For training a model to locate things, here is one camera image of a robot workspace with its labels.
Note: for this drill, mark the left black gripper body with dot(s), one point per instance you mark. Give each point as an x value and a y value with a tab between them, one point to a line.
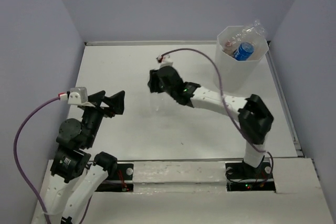
93	116

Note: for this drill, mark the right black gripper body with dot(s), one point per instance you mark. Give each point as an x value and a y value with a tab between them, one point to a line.
167	90

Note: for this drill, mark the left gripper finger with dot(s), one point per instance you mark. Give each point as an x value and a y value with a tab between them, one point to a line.
100	100
116	102

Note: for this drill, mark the clear plastic bag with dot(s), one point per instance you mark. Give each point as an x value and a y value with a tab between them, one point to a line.
157	102

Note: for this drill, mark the blue label water bottle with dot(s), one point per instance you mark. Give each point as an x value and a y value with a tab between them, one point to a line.
244	51

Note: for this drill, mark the clear bottle blue-white cap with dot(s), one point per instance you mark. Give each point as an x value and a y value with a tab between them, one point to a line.
262	31

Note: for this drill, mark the red cap small bottle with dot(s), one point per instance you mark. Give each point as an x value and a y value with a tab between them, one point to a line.
228	48

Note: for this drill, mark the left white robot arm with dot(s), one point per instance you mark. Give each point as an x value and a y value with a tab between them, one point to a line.
73	176

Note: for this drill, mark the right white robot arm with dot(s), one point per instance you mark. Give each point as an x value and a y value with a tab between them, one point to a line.
251	115

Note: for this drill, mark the white octagonal plastic bin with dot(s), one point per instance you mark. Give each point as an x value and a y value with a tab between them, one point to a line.
232	73

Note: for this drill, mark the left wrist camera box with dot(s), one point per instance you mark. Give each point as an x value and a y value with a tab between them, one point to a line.
77	96

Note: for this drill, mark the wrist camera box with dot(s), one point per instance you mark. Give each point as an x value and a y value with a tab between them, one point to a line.
77	96
164	61

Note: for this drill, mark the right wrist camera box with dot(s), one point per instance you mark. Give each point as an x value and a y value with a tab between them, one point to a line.
164	61

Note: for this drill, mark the metal rail front edge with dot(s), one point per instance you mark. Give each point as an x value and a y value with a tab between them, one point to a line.
183	160

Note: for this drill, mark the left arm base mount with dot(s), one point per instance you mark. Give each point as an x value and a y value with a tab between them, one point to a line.
121	181

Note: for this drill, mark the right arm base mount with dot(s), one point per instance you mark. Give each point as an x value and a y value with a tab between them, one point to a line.
240	177

